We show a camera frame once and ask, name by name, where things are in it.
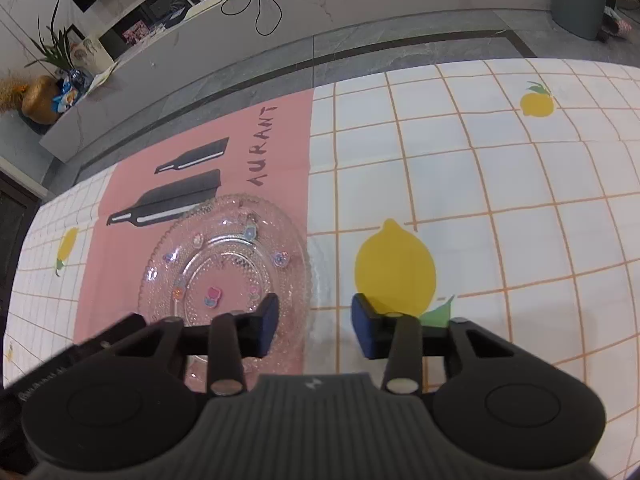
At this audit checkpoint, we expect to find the large clear glass plate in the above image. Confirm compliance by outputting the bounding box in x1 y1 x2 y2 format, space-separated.
137 194 313 393

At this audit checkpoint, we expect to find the dark wooden cabinet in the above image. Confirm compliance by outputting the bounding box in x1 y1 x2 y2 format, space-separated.
0 170 43 281

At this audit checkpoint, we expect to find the blue snack packet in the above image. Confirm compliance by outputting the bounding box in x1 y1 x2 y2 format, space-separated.
52 69 93 112

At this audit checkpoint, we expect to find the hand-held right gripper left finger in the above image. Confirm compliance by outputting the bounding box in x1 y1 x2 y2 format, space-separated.
114 293 281 397

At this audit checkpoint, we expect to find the grey-blue trash bin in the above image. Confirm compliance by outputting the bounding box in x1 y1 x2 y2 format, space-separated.
551 0 608 41

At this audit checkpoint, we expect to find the black cable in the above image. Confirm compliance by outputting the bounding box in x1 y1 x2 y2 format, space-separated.
220 0 282 37

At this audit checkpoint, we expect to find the pink printed box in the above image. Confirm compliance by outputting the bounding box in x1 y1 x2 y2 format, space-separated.
122 21 151 45

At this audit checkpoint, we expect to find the white printed vase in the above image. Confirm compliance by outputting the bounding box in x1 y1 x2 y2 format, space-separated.
70 35 117 77

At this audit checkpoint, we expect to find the golden vase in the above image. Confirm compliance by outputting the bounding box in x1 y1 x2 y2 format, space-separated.
0 74 62 126

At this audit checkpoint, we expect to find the pink bottle-print cloth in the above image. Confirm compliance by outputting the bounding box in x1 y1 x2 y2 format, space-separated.
74 87 315 393

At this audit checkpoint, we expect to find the long-leaf houseplant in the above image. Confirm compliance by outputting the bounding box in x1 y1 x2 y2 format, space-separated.
25 0 86 78

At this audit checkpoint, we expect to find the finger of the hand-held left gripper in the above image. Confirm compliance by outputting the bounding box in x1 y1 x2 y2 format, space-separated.
74 312 150 362

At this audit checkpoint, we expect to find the pink slipper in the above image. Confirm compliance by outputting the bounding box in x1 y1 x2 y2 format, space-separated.
599 6 637 42

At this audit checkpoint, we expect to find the white lemon-print tablecloth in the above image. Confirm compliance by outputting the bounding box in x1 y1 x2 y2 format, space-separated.
0 57 640 476

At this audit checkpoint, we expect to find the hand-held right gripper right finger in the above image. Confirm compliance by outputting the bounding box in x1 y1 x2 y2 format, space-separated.
351 293 522 396

